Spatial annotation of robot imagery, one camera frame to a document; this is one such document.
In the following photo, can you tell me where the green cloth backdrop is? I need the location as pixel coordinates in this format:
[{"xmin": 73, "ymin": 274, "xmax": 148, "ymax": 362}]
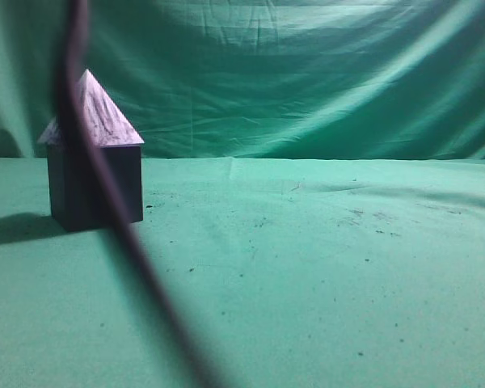
[{"xmin": 0, "ymin": 0, "xmax": 485, "ymax": 162}]

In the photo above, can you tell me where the green table cloth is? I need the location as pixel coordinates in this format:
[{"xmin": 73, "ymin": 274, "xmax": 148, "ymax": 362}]
[{"xmin": 0, "ymin": 158, "xmax": 485, "ymax": 387}]

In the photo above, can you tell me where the dark blurred cable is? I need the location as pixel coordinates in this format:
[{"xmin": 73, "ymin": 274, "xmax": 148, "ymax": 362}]
[{"xmin": 54, "ymin": 0, "xmax": 232, "ymax": 388}]

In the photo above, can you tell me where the white purple square pyramid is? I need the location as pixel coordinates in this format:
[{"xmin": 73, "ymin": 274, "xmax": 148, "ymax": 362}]
[{"xmin": 38, "ymin": 69, "xmax": 145, "ymax": 148}]

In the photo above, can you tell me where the dark purple cube block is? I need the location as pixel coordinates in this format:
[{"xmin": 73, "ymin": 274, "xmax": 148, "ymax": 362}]
[{"xmin": 47, "ymin": 145, "xmax": 143, "ymax": 232}]

